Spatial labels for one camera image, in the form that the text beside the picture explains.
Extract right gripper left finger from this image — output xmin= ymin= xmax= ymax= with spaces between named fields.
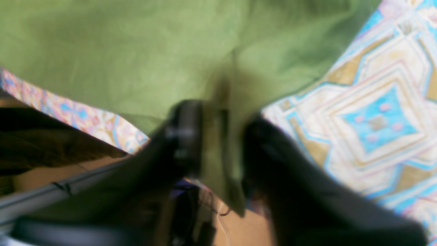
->
xmin=10 ymin=100 xmax=202 ymax=246

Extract patterned tablecloth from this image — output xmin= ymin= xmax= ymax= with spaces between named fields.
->
xmin=1 ymin=0 xmax=436 ymax=246

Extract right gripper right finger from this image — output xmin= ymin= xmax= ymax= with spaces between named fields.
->
xmin=243 ymin=115 xmax=427 ymax=246

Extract green t-shirt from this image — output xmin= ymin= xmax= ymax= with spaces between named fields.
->
xmin=0 ymin=0 xmax=380 ymax=216

